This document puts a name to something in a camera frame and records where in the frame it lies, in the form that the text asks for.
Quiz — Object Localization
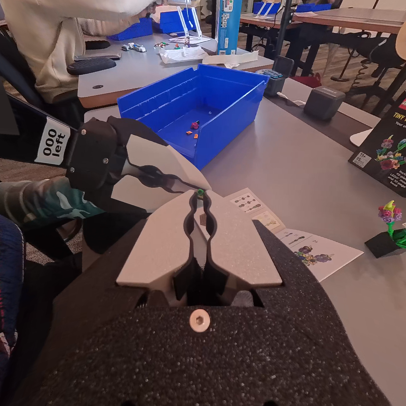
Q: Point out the wooden desk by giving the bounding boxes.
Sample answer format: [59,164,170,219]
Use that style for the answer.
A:
[240,5,406,36]

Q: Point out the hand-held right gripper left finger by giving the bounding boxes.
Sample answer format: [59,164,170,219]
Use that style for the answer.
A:
[116,190,197,304]

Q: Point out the blue plastic bin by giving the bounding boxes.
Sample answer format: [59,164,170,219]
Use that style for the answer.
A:
[117,63,267,170]

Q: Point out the lego instruction booklet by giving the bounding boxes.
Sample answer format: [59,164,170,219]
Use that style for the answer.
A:
[225,187,365,283]

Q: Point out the small grey box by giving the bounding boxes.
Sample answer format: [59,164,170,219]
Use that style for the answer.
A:
[303,85,347,123]

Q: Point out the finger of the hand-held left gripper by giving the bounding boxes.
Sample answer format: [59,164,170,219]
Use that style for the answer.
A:
[109,174,192,214]
[126,134,211,192]

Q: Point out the small black box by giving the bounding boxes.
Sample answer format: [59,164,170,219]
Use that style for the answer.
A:
[256,55,296,97]

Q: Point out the black lego set box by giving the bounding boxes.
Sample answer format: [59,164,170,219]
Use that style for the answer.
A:
[348,95,406,198]

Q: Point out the blue bins on far desk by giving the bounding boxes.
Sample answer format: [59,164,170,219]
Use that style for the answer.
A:
[108,7,198,42]

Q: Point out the person's dark printed sweatshirt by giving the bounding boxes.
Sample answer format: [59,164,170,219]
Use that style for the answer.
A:
[0,215,29,387]

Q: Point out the loose white papers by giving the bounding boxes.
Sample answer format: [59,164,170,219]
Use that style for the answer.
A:
[158,43,261,70]

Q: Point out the lego flower model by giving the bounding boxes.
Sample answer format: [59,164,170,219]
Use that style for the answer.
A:
[364,199,406,259]

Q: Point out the person's left forearm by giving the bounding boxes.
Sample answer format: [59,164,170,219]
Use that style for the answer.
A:
[0,176,106,230]

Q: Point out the tall blue cardboard box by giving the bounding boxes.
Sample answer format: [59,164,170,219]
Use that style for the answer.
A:
[215,0,243,56]

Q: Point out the black wrist rest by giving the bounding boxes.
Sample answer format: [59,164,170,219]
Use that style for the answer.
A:
[66,56,118,77]

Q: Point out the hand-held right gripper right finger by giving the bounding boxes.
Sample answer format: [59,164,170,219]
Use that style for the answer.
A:
[203,190,283,304]

